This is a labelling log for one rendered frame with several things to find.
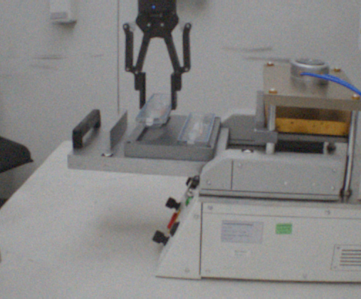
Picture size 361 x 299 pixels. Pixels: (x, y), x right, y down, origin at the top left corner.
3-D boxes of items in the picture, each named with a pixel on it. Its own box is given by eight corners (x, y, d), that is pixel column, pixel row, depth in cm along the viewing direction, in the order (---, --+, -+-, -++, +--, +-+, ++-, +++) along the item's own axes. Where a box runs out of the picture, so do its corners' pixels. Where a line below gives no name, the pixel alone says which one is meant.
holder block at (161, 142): (221, 128, 123) (221, 116, 122) (213, 161, 104) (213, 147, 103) (144, 124, 125) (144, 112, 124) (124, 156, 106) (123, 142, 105)
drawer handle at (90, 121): (101, 126, 123) (100, 108, 122) (81, 149, 109) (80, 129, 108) (92, 125, 124) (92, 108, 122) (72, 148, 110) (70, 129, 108)
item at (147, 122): (152, 103, 122) (152, 93, 121) (179, 104, 121) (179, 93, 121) (134, 129, 105) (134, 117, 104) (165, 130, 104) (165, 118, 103)
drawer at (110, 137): (228, 144, 125) (229, 109, 122) (221, 183, 104) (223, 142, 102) (97, 137, 128) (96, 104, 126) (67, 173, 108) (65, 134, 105)
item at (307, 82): (366, 111, 121) (370, 55, 116) (396, 159, 92) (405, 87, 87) (262, 104, 123) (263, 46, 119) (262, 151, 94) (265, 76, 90)
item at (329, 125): (339, 113, 118) (342, 70, 115) (355, 147, 98) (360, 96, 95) (263, 108, 120) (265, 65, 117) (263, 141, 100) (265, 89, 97)
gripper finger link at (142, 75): (142, 75, 109) (139, 75, 109) (142, 109, 111) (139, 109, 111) (145, 72, 112) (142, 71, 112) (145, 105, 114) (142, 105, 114)
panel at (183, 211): (177, 206, 136) (213, 140, 129) (156, 270, 108) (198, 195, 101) (169, 202, 136) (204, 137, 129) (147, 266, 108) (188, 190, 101)
